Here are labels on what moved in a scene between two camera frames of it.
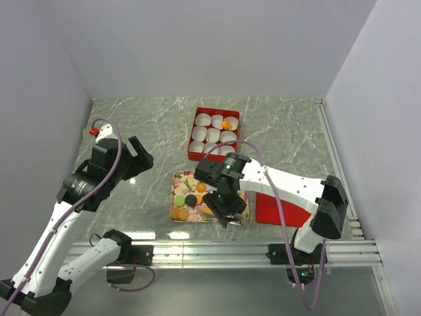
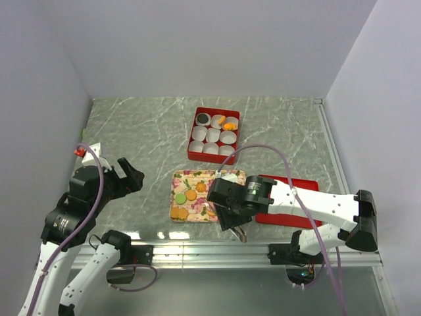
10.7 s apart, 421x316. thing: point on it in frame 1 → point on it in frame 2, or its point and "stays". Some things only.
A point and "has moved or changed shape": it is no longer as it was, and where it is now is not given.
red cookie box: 214,133 stays
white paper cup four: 199,133 stays
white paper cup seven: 196,146 stays
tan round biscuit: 206,210 → 222,119
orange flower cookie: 201,187 stays
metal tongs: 241,220 has moved or changed shape
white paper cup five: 212,135 stays
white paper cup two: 216,121 stays
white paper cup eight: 207,146 stays
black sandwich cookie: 191,200 → 202,118
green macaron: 179,201 stays
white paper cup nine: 224,149 stays
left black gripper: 143,160 → 133,181
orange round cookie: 198,199 → 191,195
